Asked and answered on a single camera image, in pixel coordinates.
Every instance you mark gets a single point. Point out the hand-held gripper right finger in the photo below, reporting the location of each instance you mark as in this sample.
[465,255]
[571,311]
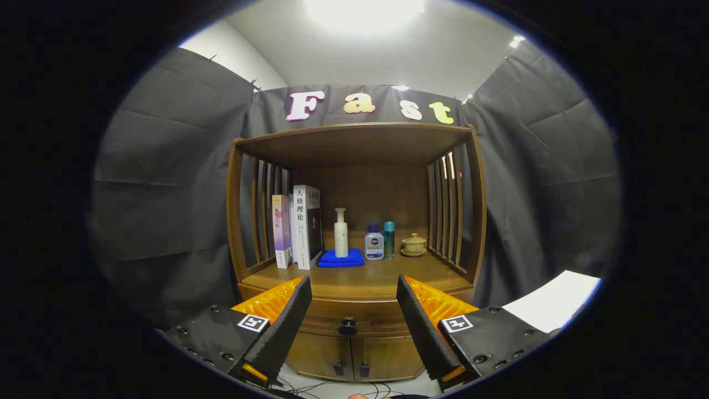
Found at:
[424,332]

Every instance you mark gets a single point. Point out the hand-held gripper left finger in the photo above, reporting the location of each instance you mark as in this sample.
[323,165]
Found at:
[282,332]

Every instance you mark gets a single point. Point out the brown wooden drawer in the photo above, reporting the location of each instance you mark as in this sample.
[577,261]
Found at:
[360,310]

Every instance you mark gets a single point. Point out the wooden cabinet door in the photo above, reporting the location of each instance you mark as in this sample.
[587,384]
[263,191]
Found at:
[318,354]
[388,354]

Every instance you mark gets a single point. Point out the wooden countertop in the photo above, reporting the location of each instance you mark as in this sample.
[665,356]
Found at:
[376,277]

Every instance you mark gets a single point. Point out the brown wooden cabinet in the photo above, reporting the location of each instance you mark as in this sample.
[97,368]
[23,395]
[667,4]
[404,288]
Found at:
[360,144]

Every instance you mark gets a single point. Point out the yellow saucer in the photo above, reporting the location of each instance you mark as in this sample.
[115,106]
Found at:
[414,254]

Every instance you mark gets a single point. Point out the blue folded cloth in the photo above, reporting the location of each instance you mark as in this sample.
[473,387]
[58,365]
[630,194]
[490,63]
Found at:
[332,260]

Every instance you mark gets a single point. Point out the yellow lidded teacup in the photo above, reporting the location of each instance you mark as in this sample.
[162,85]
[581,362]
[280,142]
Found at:
[414,244]

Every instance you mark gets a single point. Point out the teal cylindrical bottle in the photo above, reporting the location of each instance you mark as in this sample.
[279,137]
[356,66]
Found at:
[389,241]

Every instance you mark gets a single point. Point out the white bottle blue cap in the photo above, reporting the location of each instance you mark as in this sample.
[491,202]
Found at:
[374,246]

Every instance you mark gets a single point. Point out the purple spine book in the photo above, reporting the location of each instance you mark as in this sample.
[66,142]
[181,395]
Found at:
[281,233]

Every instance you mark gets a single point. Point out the thick white book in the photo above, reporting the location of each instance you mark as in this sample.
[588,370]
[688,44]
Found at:
[303,233]

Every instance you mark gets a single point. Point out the white pump bottle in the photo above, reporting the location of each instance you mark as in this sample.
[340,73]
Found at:
[341,238]

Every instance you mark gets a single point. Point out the white flat panel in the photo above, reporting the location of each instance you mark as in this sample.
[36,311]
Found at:
[554,302]

